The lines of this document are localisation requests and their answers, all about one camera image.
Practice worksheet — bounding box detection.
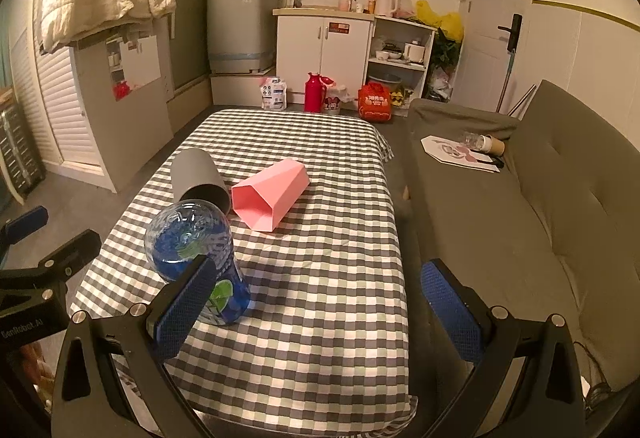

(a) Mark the black door handle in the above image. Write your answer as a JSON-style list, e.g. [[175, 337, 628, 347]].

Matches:
[[497, 14, 524, 53]]

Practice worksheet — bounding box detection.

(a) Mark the blue plastic bottle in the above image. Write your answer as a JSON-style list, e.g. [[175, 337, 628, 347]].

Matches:
[[144, 199, 251, 328]]

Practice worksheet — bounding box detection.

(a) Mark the red printed bag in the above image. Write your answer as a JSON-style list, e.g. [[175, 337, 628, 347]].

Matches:
[[357, 82, 394, 123]]

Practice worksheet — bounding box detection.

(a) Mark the grey sofa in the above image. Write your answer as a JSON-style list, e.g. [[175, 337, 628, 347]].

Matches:
[[405, 79, 640, 419]]

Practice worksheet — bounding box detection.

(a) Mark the printed paper fan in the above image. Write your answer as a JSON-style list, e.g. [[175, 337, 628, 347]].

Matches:
[[421, 134, 501, 174]]

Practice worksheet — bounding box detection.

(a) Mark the red thermos jug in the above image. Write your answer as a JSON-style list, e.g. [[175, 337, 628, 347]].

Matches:
[[304, 72, 328, 114]]

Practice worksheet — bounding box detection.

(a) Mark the grey white checkered tablecloth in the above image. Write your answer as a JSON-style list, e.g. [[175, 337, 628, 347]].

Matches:
[[67, 108, 419, 435]]

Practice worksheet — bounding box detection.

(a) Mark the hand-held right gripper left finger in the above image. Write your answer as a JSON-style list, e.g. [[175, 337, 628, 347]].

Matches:
[[50, 254, 221, 438]]

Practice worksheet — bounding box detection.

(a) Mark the white printed packet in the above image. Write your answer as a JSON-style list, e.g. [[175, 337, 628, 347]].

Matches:
[[258, 77, 289, 111]]

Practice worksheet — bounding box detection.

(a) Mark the white open shelf unit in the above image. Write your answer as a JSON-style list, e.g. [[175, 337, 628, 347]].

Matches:
[[362, 15, 437, 102]]

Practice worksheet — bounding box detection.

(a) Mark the white louvered wardrobe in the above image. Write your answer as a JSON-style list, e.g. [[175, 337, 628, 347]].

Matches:
[[10, 18, 174, 194]]

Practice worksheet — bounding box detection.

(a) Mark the pink faceted cup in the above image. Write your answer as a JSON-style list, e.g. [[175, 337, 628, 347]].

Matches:
[[231, 158, 311, 233]]

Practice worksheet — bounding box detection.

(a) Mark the brown paper cup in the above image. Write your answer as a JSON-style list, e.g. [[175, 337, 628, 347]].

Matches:
[[479, 134, 506, 157]]

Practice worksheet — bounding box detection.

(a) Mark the yellow plastic bag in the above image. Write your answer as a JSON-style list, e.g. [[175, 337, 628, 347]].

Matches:
[[416, 0, 465, 42]]

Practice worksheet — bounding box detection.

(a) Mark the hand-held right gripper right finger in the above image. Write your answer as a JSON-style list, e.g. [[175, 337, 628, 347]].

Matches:
[[419, 258, 588, 438]]

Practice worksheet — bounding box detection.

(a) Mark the white sink cabinet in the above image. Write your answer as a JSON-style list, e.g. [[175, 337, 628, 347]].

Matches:
[[272, 7, 375, 107]]

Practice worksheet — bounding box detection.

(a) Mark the ribbed suitcase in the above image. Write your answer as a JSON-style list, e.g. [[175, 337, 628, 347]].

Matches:
[[0, 88, 47, 205]]

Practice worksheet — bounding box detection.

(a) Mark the red white cartoon container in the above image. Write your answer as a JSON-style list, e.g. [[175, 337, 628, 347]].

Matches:
[[322, 77, 352, 115]]

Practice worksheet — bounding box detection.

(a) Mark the grey cup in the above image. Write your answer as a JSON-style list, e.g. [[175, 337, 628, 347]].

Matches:
[[170, 148, 232, 217]]

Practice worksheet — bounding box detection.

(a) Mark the white washing machine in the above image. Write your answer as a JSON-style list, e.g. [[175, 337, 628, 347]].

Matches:
[[206, 0, 280, 75]]

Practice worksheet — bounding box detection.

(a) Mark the white washing machine platform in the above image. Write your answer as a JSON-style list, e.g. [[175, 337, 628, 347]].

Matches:
[[209, 67, 279, 107]]

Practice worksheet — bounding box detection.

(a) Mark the dark cable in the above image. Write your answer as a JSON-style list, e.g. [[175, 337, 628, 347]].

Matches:
[[574, 342, 613, 411]]

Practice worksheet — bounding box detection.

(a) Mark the long handled mop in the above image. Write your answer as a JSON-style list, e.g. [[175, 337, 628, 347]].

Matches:
[[495, 49, 516, 114]]

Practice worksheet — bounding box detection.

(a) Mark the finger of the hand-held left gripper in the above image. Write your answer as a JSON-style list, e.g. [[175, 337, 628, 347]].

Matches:
[[0, 229, 103, 304], [0, 205, 50, 265]]

